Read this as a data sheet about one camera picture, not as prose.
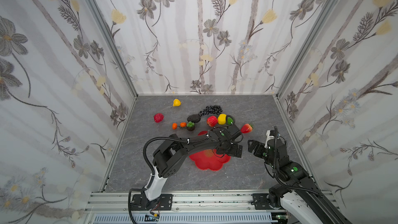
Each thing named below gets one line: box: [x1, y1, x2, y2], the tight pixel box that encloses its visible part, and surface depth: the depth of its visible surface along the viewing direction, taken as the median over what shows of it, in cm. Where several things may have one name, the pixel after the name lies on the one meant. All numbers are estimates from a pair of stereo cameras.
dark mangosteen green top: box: [186, 121, 195, 132], surface depth 100 cm
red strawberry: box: [240, 123, 254, 134], surface depth 100 cm
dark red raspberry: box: [153, 113, 165, 123], surface depth 103 cm
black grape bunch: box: [199, 105, 223, 117], surface depth 109 cm
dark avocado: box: [187, 114, 202, 123], surface depth 103 cm
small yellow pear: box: [172, 98, 182, 107], surface depth 116 cm
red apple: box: [206, 115, 218, 128], surface depth 101 cm
